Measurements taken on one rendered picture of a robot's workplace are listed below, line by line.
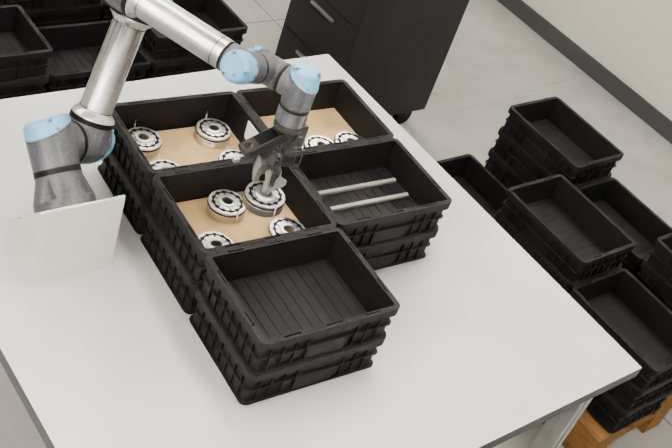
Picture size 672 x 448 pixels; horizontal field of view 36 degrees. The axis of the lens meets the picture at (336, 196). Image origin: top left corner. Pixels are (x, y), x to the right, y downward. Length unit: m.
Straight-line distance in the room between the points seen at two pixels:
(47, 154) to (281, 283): 0.65
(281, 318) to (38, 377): 0.58
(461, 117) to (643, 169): 0.98
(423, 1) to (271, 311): 2.15
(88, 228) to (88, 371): 0.35
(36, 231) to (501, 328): 1.30
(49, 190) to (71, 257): 0.18
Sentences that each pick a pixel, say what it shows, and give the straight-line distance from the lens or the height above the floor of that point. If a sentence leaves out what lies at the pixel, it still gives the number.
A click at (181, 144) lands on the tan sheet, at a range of 2.93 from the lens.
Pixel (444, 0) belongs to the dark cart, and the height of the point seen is 0.72.
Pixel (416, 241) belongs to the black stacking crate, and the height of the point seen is 0.80.
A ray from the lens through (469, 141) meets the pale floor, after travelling 4.97.
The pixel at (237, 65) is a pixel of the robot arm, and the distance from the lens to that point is 2.30.
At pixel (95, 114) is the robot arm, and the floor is 1.01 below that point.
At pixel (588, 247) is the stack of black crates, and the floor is 0.49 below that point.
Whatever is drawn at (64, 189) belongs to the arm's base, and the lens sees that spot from 2.55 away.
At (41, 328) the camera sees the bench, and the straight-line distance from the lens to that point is 2.54.
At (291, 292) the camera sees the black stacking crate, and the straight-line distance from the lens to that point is 2.58.
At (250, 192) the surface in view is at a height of 1.01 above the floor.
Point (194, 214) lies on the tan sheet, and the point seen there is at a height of 0.83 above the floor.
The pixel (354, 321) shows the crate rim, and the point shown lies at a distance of 2.42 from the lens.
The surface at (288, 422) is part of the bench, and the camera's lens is 2.48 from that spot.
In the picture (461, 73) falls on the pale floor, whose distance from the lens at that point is 5.49.
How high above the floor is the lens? 2.58
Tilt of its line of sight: 37 degrees down
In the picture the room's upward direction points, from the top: 20 degrees clockwise
